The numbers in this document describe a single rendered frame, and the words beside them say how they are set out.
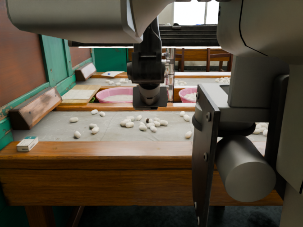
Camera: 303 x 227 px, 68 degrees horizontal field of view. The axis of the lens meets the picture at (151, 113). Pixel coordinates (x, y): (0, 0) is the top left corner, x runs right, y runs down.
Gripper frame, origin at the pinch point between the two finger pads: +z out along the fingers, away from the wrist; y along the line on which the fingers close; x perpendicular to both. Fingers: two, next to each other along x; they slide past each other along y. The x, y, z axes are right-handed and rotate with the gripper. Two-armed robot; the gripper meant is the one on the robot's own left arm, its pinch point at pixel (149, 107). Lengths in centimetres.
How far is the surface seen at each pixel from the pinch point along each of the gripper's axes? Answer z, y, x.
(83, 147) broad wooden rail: -2.2, 20.6, 13.9
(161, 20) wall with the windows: 369, -27, -365
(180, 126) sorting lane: 15.2, -11.6, 2.6
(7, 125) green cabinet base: -1.6, 45.6, 6.4
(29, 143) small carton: -4.2, 36.2, 12.7
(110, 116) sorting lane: 23.1, 17.5, -4.8
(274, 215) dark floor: 85, -77, 41
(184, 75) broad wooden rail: 77, -25, -54
